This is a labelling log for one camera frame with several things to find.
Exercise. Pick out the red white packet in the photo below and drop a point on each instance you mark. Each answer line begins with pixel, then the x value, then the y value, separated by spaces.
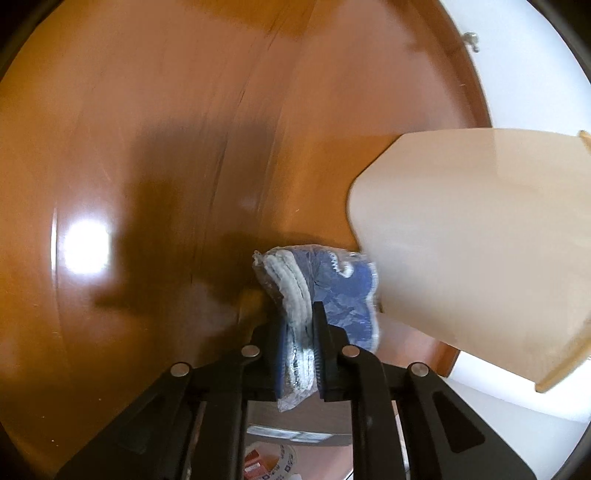
pixel 253 463

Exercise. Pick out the metal door stop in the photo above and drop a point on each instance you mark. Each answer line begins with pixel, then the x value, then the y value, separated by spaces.
pixel 471 40

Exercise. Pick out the white blue printed wrapper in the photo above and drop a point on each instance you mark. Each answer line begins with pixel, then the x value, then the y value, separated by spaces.
pixel 287 461

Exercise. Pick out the beige plastic trash bin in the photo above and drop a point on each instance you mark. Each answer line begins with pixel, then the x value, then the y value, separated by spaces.
pixel 466 240

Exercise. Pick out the blue white plastic wrapper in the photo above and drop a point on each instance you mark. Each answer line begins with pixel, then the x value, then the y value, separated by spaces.
pixel 344 295

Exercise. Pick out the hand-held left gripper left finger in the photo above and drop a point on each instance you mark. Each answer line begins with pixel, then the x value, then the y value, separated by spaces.
pixel 277 364

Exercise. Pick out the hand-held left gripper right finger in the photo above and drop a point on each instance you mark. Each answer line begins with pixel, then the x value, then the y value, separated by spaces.
pixel 320 355

